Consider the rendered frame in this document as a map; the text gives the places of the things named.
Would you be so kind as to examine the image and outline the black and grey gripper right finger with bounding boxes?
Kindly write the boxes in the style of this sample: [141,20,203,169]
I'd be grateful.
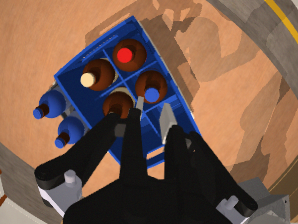
[159,102,258,224]

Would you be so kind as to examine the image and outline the brown bottle with cream cap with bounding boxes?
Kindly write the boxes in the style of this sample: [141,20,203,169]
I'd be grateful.
[81,58,119,91]
[102,86,136,118]

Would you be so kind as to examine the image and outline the brown bottle with red cap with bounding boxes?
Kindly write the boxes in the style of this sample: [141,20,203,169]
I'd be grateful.
[112,38,147,72]

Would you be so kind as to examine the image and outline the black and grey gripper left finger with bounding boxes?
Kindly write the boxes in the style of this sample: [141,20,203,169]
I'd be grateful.
[34,96,154,224]

